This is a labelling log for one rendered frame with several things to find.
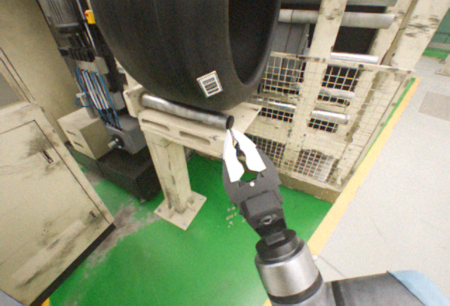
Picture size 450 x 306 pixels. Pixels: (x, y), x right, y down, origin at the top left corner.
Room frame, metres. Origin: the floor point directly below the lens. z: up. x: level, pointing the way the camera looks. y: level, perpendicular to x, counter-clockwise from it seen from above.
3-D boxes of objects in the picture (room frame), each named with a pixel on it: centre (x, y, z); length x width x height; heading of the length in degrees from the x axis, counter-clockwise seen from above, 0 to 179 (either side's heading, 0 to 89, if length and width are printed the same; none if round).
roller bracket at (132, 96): (0.74, 0.24, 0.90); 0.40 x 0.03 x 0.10; 153
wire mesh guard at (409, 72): (0.86, -0.28, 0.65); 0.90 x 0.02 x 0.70; 63
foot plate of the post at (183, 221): (0.76, 0.31, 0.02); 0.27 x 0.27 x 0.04; 63
